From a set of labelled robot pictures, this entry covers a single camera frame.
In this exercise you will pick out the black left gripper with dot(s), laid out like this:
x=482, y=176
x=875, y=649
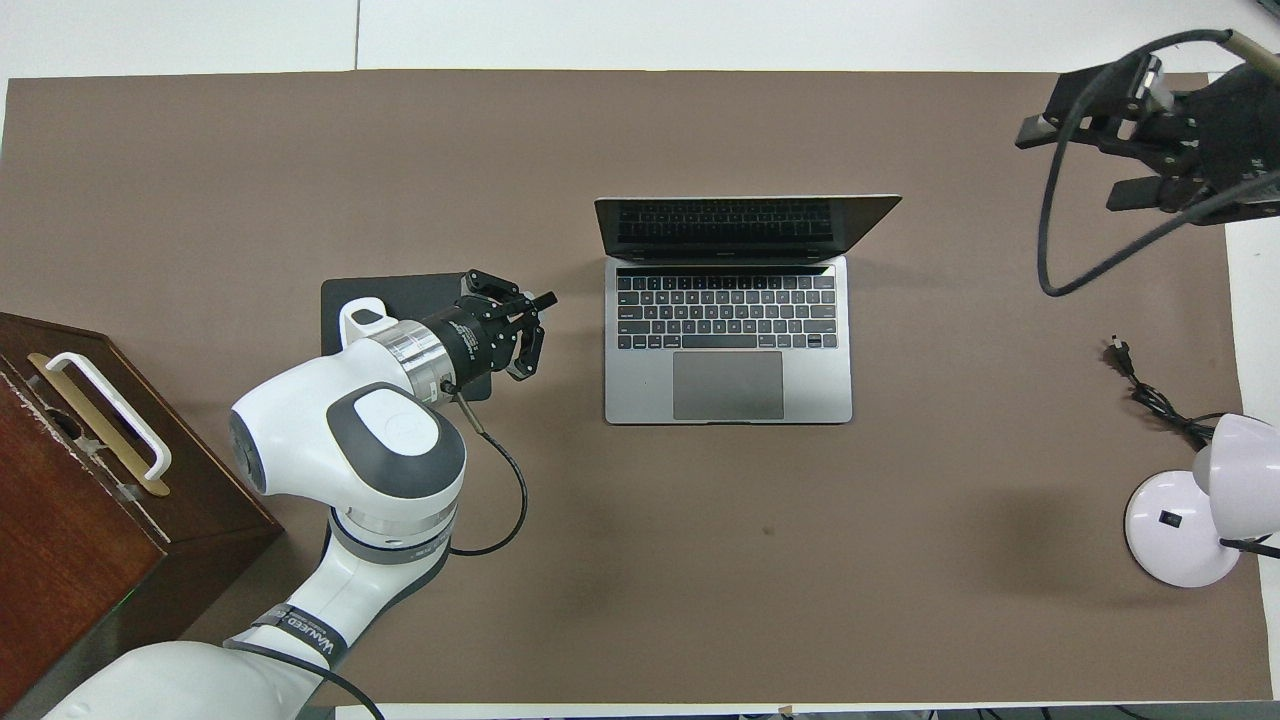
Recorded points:
x=470, y=340

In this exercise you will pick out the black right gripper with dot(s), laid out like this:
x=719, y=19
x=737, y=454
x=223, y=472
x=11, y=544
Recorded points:
x=1230, y=130

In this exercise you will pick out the silver grey laptop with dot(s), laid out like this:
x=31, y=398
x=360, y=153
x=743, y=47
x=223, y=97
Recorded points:
x=730, y=385

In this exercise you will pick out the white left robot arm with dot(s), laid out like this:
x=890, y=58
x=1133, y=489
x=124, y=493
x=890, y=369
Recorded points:
x=350, y=450

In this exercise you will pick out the black mouse pad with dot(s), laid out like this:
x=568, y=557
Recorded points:
x=400, y=295

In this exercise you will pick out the brown table mat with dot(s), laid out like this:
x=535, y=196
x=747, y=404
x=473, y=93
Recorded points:
x=700, y=550

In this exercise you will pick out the white desk lamp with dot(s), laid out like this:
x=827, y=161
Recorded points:
x=1170, y=530

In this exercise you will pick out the dark brown wooden box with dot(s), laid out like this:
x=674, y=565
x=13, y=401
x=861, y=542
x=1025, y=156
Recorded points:
x=70, y=540

